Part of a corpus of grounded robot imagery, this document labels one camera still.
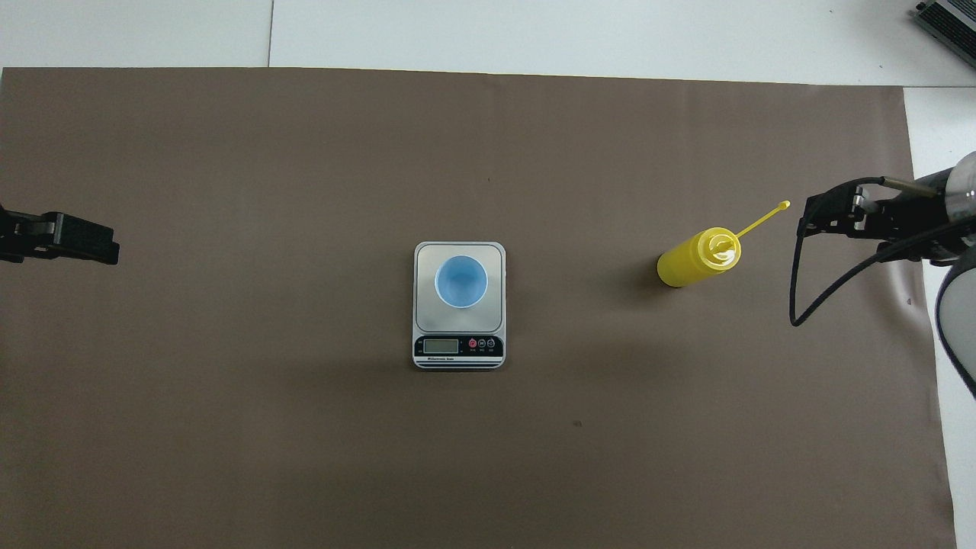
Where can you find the grey metal device box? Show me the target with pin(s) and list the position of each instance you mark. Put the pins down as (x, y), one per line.
(953, 19)

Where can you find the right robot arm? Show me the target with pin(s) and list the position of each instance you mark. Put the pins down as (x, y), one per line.
(962, 191)

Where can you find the blue plastic cup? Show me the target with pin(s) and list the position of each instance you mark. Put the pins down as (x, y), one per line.
(461, 282)

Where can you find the yellow squeeze bottle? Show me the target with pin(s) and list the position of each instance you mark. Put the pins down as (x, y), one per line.
(686, 263)

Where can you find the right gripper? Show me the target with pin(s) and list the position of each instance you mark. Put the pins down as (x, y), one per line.
(919, 221)

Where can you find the silver digital kitchen scale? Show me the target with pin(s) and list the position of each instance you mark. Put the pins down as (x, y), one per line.
(459, 347)

